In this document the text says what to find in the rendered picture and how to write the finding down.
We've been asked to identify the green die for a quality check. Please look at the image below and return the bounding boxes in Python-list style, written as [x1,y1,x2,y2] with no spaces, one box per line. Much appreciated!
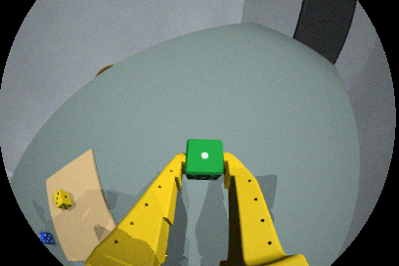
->
[185,139,224,180]

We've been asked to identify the blue die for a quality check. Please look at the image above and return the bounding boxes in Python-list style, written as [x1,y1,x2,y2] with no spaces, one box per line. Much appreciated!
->
[39,232,54,244]

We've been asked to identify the beige mat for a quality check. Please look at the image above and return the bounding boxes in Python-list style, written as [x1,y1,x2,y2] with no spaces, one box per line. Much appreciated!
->
[46,149,116,261]

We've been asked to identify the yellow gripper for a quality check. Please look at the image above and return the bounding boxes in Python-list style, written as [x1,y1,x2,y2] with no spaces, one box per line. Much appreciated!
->
[85,153,308,266]

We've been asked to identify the yellow die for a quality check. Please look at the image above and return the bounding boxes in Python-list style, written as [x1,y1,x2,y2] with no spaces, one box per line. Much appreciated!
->
[54,190,72,209]

